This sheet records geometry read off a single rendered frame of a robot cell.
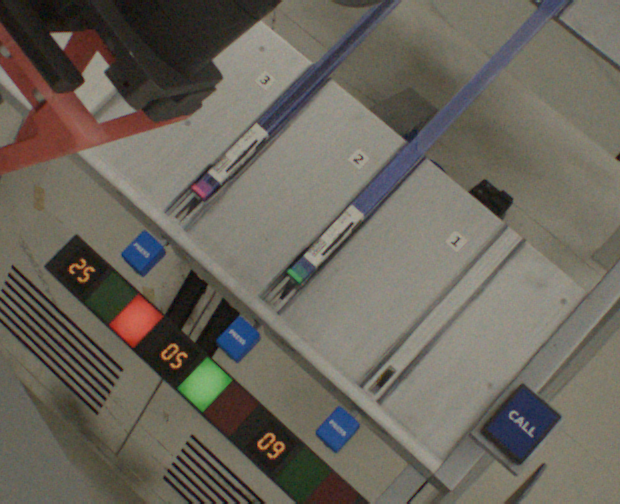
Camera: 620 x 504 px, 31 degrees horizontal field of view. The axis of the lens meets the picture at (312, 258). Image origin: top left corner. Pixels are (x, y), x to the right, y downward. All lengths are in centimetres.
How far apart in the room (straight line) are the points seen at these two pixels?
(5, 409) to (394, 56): 91
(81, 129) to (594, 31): 71
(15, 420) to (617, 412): 174
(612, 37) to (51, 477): 61
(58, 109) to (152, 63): 4
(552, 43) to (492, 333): 197
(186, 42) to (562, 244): 109
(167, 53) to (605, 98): 244
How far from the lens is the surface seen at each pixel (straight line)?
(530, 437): 90
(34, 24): 43
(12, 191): 155
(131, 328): 97
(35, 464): 92
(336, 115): 100
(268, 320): 92
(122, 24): 45
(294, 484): 93
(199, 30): 45
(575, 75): 287
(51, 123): 42
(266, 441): 94
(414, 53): 170
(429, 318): 95
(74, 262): 99
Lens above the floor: 131
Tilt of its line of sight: 35 degrees down
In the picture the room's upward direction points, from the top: 34 degrees clockwise
